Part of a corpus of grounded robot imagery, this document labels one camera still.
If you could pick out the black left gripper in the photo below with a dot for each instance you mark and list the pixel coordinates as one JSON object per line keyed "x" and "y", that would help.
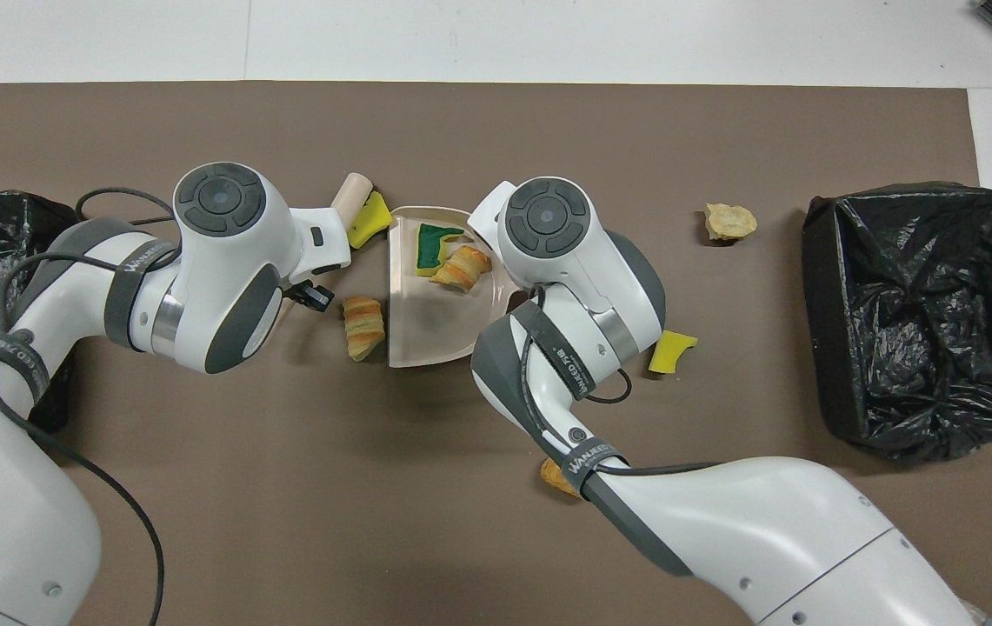
{"x": 297, "y": 291}

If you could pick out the pale striped croissant roll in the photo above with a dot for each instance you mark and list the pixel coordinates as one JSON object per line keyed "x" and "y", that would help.
{"x": 363, "y": 326}

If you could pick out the notched yellow sponge chunk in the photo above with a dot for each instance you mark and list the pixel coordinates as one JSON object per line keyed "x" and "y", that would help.
{"x": 371, "y": 222}

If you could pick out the beige plastic dustpan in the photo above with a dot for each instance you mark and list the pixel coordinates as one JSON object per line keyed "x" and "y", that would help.
{"x": 426, "y": 322}

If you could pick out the beige brush with black bristles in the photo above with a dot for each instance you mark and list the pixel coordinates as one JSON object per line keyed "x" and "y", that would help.
{"x": 350, "y": 196}

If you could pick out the yellow and green sponge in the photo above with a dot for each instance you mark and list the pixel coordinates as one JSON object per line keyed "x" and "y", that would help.
{"x": 433, "y": 248}

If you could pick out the orange striped croissant roll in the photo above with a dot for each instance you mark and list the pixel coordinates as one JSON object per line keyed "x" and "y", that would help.
{"x": 461, "y": 268}

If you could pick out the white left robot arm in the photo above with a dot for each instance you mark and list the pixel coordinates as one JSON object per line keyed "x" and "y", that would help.
{"x": 26, "y": 522}

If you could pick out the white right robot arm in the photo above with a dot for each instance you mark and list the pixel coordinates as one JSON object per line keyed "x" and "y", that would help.
{"x": 765, "y": 539}

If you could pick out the brown table mat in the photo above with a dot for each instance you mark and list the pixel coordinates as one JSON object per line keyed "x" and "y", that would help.
{"x": 287, "y": 487}

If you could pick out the brown fried bun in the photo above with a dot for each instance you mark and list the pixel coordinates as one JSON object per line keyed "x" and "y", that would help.
{"x": 555, "y": 476}

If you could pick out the small yellow sponge piece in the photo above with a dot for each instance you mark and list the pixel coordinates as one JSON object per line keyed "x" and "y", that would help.
{"x": 669, "y": 352}

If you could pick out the pale yellow dumpling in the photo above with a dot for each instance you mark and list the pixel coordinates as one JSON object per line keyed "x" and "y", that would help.
{"x": 730, "y": 222}

